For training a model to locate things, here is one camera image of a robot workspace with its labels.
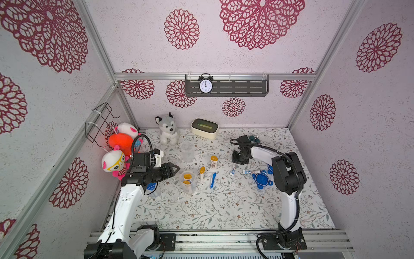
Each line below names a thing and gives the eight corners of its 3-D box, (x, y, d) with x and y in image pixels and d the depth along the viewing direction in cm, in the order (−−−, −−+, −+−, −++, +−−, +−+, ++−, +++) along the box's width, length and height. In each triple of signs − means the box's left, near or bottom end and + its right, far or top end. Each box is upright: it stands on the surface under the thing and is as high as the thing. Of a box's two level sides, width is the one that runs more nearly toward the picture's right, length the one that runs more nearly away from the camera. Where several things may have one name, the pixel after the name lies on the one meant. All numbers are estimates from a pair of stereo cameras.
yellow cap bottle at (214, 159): (211, 170, 100) (212, 160, 91) (210, 166, 102) (211, 155, 93) (217, 170, 100) (218, 159, 91) (216, 166, 102) (217, 155, 93)
